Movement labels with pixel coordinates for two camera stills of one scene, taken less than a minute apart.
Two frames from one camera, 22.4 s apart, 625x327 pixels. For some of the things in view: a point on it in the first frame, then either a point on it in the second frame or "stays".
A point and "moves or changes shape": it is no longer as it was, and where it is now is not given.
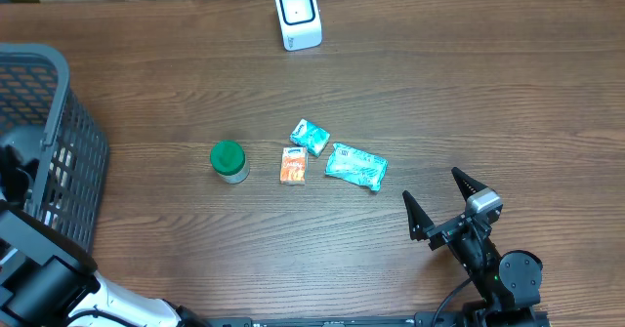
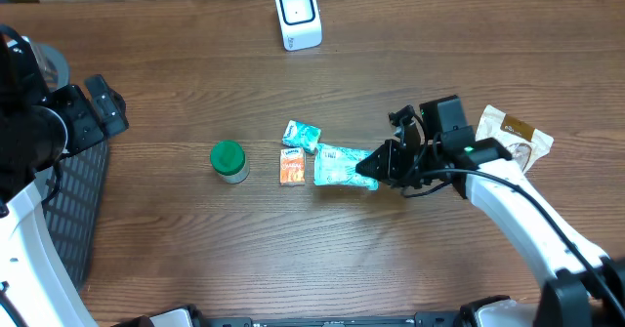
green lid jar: [229, 160] stays
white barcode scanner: [299, 16] stays
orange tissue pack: [294, 166] stays
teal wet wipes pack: [356, 166] moves or changes shape
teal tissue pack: [311, 138] moves or changes shape
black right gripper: [419, 219] to [383, 158]
